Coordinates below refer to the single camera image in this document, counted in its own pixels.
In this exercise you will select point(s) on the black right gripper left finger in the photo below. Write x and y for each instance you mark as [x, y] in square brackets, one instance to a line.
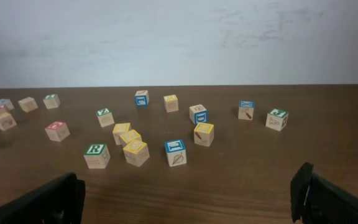
[59, 201]

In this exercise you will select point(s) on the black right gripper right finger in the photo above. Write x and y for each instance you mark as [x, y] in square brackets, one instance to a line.
[314, 200]

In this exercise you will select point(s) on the green R block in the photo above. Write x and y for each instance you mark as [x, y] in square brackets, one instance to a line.
[97, 156]

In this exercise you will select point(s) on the red O block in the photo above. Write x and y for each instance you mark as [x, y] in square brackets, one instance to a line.
[57, 131]

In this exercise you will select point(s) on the yellow block front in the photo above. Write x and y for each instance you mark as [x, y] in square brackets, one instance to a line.
[136, 153]

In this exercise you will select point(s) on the green J block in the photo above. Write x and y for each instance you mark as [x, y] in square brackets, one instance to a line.
[277, 119]

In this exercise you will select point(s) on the yellow block middle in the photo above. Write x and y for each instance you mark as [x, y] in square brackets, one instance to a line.
[129, 136]

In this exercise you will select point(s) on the yellow block back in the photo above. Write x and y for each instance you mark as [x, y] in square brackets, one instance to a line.
[119, 129]

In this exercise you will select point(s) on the green Z block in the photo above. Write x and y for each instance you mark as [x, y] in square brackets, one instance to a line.
[105, 117]

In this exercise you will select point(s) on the yellow block left upper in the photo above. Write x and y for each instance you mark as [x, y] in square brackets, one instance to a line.
[7, 121]

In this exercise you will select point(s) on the green L block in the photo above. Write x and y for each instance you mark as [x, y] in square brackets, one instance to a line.
[52, 101]

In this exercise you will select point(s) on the plain wooden yellow block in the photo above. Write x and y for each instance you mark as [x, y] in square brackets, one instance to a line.
[28, 104]

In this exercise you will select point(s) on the blue X block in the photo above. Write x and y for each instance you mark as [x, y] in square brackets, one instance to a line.
[246, 110]

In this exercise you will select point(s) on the blue 5 block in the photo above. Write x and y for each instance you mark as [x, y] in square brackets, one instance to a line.
[7, 103]

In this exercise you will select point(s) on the blue I leaf block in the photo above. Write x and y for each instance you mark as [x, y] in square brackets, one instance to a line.
[176, 152]

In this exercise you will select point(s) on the yellow block with crayon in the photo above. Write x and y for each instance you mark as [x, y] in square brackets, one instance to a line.
[204, 134]

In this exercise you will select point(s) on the blue side far block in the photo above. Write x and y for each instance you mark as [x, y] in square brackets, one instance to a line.
[142, 98]

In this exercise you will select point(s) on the blue D wooden block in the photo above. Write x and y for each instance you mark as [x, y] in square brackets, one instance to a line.
[198, 114]

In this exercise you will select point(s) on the yellow top far block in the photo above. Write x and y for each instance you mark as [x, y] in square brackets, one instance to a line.
[171, 103]

